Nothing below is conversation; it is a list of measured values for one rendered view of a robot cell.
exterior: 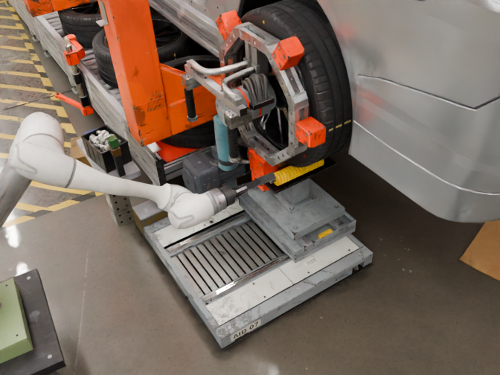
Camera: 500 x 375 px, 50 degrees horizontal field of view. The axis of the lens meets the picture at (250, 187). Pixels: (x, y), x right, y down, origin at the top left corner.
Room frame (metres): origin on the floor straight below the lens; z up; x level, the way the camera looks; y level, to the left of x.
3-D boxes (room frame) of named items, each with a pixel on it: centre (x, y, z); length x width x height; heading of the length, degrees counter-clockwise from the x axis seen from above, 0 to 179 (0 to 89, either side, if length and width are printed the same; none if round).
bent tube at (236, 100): (1.71, -0.01, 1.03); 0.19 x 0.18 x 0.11; 120
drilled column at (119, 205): (2.12, 0.70, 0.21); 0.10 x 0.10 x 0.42; 30
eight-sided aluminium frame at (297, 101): (1.85, -0.07, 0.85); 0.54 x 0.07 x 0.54; 30
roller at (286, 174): (1.80, -0.22, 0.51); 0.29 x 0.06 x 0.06; 120
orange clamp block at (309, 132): (1.58, -0.23, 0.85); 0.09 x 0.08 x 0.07; 30
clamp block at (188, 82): (1.90, 0.19, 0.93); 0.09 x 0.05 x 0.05; 120
